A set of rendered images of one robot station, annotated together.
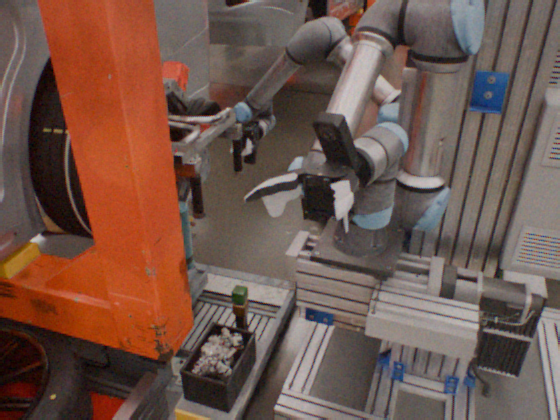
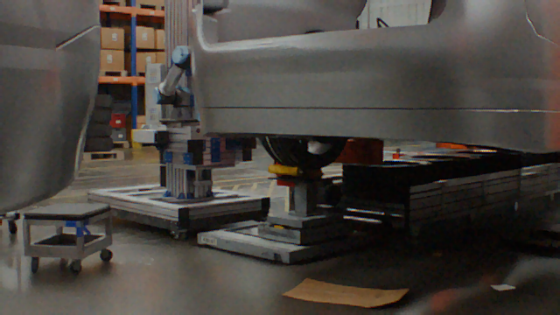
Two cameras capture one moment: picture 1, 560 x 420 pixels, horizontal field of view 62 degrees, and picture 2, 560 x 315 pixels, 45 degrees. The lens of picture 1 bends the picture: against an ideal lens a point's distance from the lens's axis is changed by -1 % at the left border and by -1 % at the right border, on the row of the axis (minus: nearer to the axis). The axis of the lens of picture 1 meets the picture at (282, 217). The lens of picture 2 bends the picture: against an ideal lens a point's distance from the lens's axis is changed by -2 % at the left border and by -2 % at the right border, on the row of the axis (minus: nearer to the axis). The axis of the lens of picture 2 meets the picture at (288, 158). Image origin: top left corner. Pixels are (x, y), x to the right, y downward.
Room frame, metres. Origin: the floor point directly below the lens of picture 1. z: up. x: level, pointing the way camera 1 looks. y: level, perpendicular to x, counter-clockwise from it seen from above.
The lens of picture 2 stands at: (5.61, 2.38, 0.92)
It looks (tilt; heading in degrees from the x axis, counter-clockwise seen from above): 4 degrees down; 206
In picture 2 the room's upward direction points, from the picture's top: straight up
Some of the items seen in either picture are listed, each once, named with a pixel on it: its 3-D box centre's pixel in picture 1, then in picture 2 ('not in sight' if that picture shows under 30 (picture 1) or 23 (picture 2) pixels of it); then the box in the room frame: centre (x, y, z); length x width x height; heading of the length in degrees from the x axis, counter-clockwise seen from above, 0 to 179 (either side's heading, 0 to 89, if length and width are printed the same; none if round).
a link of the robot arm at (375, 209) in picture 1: (365, 195); not in sight; (0.81, -0.16, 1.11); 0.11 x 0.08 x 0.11; 56
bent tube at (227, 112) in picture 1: (198, 106); not in sight; (1.64, 0.30, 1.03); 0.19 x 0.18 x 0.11; 72
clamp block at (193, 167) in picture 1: (185, 165); not in sight; (1.36, 0.30, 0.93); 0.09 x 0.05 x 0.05; 72
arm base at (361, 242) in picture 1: (361, 226); not in sight; (1.09, -0.22, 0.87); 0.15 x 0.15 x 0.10
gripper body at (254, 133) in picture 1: (250, 135); not in sight; (1.81, 0.13, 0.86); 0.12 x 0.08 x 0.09; 162
